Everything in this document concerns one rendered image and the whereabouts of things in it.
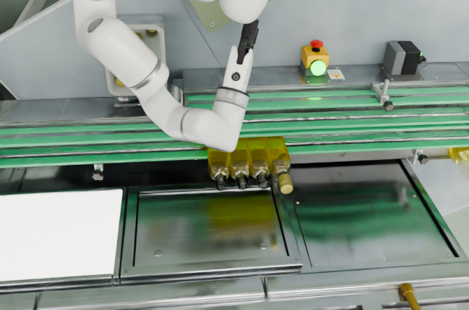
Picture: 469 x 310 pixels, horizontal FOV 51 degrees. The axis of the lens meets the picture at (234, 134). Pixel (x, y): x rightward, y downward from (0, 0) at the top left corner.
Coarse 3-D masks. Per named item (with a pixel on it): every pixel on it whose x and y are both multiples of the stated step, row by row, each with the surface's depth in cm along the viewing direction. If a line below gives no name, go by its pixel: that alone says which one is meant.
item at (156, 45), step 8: (128, 24) 134; (136, 24) 135; (144, 24) 135; (152, 24) 135; (144, 32) 143; (160, 32) 136; (144, 40) 144; (152, 40) 145; (160, 40) 138; (152, 48) 146; (160, 48) 142; (160, 56) 147; (112, 80) 146; (112, 88) 145; (120, 88) 148
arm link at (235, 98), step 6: (222, 90) 108; (228, 90) 108; (216, 96) 110; (222, 96) 108; (228, 96) 106; (234, 96) 107; (240, 96) 108; (246, 96) 109; (228, 102) 108; (234, 102) 107; (240, 102) 108; (246, 102) 110
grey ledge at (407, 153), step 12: (300, 156) 163; (312, 156) 164; (324, 156) 164; (336, 156) 165; (348, 156) 165; (360, 156) 166; (372, 156) 166; (384, 156) 167; (396, 156) 168; (408, 156) 168; (432, 156) 169; (444, 156) 169
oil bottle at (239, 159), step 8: (240, 144) 143; (232, 152) 140; (240, 152) 140; (232, 160) 137; (240, 160) 137; (248, 160) 137; (232, 168) 136; (240, 168) 136; (248, 168) 136; (232, 176) 137
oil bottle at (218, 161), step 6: (210, 150) 140; (216, 150) 140; (210, 156) 138; (216, 156) 138; (222, 156) 138; (210, 162) 136; (216, 162) 136; (222, 162) 136; (228, 162) 137; (210, 168) 136; (216, 168) 135; (222, 168) 135; (228, 168) 136; (210, 174) 137; (228, 174) 137
